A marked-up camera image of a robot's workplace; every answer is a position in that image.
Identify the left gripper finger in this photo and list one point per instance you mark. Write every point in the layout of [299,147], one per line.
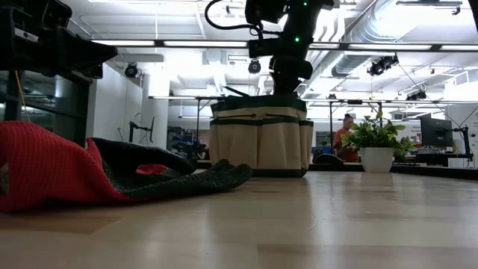
[87,74]
[82,50]

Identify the beige gardening bag green trim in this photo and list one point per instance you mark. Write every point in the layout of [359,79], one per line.
[261,145]

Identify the red black garden glove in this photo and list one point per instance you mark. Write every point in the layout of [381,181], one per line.
[48,168]

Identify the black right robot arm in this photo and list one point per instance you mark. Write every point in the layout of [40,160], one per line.
[298,22]

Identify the person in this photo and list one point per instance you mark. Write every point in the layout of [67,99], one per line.
[341,143]

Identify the black ceiling spotlight cluster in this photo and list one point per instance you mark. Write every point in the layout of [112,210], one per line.
[381,65]

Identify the black chair back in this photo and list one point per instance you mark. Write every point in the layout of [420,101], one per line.
[328,160]

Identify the black overhead light bar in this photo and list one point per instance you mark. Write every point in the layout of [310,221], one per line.
[186,44]

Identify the green plant white pot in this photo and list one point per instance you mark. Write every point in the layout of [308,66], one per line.
[376,158]

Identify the black computer monitor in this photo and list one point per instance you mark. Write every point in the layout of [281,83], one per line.
[437,132]

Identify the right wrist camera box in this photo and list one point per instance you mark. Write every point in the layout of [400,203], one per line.
[263,48]

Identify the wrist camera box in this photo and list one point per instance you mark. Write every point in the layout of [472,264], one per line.
[41,18]
[263,48]

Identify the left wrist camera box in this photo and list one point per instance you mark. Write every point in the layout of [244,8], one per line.
[41,18]

